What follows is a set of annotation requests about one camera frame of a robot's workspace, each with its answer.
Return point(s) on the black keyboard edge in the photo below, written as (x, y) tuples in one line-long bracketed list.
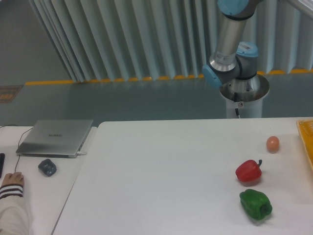
[(2, 158)]

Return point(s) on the red bell pepper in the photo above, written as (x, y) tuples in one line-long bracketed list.
[(249, 171)]

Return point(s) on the green bell pepper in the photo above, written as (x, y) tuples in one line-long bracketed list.
[(255, 203)]

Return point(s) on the silver closed laptop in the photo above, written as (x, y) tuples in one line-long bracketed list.
[(60, 138)]

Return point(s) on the striped sleeve forearm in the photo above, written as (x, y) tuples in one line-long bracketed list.
[(13, 211)]

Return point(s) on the brown egg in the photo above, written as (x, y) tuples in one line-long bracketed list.
[(272, 144)]

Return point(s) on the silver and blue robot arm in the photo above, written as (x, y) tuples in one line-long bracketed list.
[(231, 49)]

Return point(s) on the yellow plastic basket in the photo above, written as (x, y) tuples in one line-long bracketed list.
[(305, 130)]

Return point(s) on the person's hand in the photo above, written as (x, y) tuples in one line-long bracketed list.
[(8, 181)]

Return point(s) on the white pleated curtain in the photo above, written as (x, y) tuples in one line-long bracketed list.
[(152, 39)]

